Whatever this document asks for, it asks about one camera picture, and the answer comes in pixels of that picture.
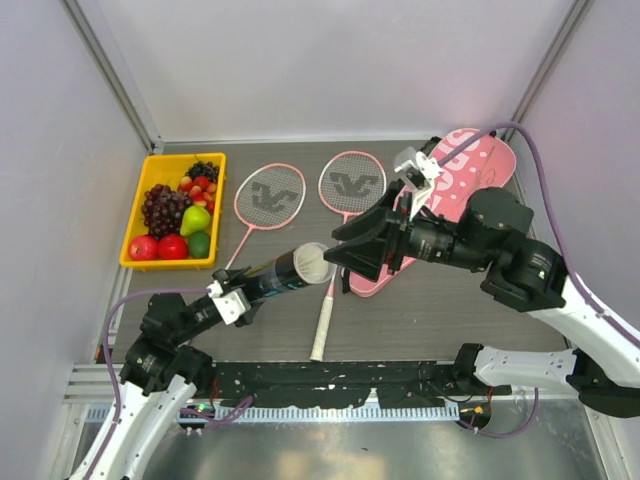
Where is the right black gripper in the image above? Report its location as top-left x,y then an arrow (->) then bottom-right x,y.
324,180 -> 493,281

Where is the black shuttlecock tube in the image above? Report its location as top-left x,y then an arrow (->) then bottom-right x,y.
244,248 -> 312,303

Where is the clear tube lid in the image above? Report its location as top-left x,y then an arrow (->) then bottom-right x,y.
293,242 -> 335,285

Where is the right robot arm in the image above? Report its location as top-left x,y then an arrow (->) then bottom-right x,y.
324,181 -> 639,418

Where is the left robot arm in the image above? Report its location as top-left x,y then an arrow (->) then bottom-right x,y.
71,269 -> 256,479

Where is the right pink badminton racket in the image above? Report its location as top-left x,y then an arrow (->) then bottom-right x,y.
309,150 -> 386,362

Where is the pink badminton racket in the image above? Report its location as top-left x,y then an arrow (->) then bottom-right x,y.
309,150 -> 386,362
225,163 -> 307,269

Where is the left pink badminton racket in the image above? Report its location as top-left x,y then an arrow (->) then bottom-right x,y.
225,163 -> 307,269

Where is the green lime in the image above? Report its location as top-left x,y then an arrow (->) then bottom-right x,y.
187,231 -> 211,259

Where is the right red apple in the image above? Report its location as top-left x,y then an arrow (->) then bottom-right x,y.
157,234 -> 189,261

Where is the red apple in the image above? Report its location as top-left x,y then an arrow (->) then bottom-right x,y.
157,234 -> 189,261
128,235 -> 159,261

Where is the green pear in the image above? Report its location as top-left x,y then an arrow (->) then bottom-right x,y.
180,205 -> 211,237

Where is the left red apple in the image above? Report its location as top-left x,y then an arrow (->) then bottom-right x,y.
128,235 -> 159,261

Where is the purple grape bunch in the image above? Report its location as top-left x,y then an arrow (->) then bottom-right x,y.
141,184 -> 193,240

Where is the black grape bunch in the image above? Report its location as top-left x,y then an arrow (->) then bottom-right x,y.
186,161 -> 220,183

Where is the pink racket bag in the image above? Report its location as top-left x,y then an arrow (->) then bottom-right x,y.
341,128 -> 516,298

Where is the yellow plastic bin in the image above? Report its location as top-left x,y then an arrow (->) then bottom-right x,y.
120,153 -> 226,271

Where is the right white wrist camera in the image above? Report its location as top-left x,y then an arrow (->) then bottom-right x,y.
393,147 -> 444,220

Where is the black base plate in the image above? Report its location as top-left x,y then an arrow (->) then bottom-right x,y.
211,361 -> 512,409

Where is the white cable duct strip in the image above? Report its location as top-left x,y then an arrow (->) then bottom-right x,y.
85,402 -> 460,424

